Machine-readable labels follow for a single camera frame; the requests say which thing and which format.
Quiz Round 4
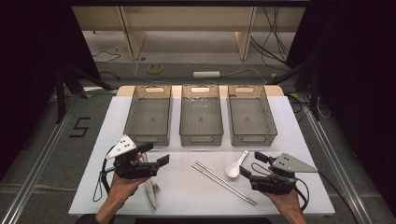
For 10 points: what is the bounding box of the dark curtain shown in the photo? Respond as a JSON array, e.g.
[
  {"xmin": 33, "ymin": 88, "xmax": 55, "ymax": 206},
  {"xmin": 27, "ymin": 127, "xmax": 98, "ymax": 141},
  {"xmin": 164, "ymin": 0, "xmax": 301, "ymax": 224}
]
[
  {"xmin": 0, "ymin": 0, "xmax": 101, "ymax": 181},
  {"xmin": 286, "ymin": 0, "xmax": 396, "ymax": 216}
]

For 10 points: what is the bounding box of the grey translucent plastic bin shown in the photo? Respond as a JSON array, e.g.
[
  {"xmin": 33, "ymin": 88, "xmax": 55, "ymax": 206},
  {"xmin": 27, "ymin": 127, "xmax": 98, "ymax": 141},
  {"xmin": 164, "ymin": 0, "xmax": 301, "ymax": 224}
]
[
  {"xmin": 227, "ymin": 84, "xmax": 278, "ymax": 147},
  {"xmin": 123, "ymin": 84, "xmax": 173, "ymax": 147},
  {"xmin": 178, "ymin": 84, "xmax": 224, "ymax": 147}
]

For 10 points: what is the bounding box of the white power strip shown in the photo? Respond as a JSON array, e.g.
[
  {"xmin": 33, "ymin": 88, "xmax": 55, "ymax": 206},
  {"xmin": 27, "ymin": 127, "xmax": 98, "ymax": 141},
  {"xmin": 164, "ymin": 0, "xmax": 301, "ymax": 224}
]
[{"xmin": 192, "ymin": 70, "xmax": 221, "ymax": 79}]

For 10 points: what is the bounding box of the light wooden furniture frame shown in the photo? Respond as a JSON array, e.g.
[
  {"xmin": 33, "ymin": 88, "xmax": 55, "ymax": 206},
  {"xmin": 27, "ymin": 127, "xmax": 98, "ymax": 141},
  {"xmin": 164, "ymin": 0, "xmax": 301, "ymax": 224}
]
[{"xmin": 71, "ymin": 6, "xmax": 307, "ymax": 62}]

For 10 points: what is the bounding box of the white ceramic spoon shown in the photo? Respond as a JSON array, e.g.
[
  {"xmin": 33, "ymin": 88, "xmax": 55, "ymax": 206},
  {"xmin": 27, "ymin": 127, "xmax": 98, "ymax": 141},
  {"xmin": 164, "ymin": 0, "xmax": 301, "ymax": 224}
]
[{"xmin": 225, "ymin": 149, "xmax": 250, "ymax": 179}]

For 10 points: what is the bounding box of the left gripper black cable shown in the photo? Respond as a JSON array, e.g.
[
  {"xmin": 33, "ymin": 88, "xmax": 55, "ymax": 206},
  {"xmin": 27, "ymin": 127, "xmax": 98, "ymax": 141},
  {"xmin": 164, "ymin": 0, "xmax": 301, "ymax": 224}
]
[{"xmin": 92, "ymin": 146, "xmax": 118, "ymax": 203}]

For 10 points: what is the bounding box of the person's right hand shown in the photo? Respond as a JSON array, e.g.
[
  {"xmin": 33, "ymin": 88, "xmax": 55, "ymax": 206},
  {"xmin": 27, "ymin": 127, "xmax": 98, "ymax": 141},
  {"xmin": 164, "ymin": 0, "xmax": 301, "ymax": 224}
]
[{"xmin": 262, "ymin": 186, "xmax": 302, "ymax": 213}]

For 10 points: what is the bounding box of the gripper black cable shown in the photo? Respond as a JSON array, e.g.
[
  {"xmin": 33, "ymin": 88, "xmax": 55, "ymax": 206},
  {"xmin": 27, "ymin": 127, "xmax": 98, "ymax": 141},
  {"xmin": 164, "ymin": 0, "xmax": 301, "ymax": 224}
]
[
  {"xmin": 293, "ymin": 176, "xmax": 311, "ymax": 213},
  {"xmin": 92, "ymin": 146, "xmax": 118, "ymax": 203}
]

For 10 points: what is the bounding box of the yellow tape roll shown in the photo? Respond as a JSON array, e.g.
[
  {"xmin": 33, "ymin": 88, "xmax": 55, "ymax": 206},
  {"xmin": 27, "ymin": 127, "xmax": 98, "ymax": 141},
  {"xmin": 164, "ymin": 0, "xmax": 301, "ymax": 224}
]
[{"xmin": 147, "ymin": 63, "xmax": 163, "ymax": 76}]

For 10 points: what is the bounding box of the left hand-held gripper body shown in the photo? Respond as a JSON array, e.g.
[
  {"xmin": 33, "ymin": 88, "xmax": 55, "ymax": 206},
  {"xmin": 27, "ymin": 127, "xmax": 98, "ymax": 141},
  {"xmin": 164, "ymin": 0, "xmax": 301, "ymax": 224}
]
[{"xmin": 105, "ymin": 134, "xmax": 160, "ymax": 180}]

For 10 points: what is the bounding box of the white power strip cable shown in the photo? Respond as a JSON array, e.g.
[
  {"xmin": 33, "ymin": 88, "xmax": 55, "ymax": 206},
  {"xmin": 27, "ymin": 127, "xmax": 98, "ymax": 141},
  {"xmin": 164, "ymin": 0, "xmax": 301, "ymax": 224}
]
[{"xmin": 219, "ymin": 67, "xmax": 269, "ymax": 85}]

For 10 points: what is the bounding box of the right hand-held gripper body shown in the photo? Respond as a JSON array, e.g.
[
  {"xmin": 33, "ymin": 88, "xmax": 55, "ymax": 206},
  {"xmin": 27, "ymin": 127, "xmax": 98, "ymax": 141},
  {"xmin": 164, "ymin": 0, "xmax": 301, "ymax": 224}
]
[{"xmin": 250, "ymin": 152, "xmax": 319, "ymax": 196}]

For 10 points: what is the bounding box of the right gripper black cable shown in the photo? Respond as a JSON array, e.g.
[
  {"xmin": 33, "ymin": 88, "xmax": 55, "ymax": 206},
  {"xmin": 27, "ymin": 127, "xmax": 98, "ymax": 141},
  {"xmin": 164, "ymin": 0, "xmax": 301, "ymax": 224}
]
[{"xmin": 293, "ymin": 176, "xmax": 311, "ymax": 213}]

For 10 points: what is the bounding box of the person's left hand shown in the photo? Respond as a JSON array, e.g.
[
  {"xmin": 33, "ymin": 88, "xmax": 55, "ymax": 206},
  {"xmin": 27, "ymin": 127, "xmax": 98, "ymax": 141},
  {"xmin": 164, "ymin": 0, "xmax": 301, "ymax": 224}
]
[{"xmin": 106, "ymin": 172, "xmax": 150, "ymax": 204}]

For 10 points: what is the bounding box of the aluminium floor rail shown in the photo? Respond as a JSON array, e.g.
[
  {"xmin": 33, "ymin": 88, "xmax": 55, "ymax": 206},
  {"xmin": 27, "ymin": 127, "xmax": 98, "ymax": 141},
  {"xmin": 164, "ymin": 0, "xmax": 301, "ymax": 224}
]
[
  {"xmin": 0, "ymin": 92, "xmax": 82, "ymax": 224},
  {"xmin": 298, "ymin": 92, "xmax": 375, "ymax": 224}
]

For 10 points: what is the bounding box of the black metal stand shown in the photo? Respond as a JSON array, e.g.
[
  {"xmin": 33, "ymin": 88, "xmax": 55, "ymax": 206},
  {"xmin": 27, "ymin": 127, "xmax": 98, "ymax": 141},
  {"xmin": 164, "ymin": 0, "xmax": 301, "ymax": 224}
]
[
  {"xmin": 54, "ymin": 66, "xmax": 113, "ymax": 124},
  {"xmin": 267, "ymin": 59, "xmax": 321, "ymax": 121}
]

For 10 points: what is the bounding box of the thin black floor cable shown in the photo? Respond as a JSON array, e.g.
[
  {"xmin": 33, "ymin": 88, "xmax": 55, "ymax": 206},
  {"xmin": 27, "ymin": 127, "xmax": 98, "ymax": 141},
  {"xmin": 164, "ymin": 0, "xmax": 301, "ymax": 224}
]
[{"xmin": 92, "ymin": 50, "xmax": 121, "ymax": 64}]

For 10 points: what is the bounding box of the bundle of black cables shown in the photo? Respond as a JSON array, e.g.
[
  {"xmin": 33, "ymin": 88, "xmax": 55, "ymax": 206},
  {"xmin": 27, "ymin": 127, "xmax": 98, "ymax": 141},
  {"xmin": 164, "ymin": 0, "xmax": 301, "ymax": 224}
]
[{"xmin": 250, "ymin": 6, "xmax": 292, "ymax": 73}]

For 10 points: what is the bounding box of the white table mat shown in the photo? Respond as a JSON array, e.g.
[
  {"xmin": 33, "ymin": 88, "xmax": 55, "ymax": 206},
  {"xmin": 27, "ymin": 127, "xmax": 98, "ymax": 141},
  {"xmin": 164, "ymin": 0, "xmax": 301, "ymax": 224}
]
[{"xmin": 67, "ymin": 95, "xmax": 336, "ymax": 217}]

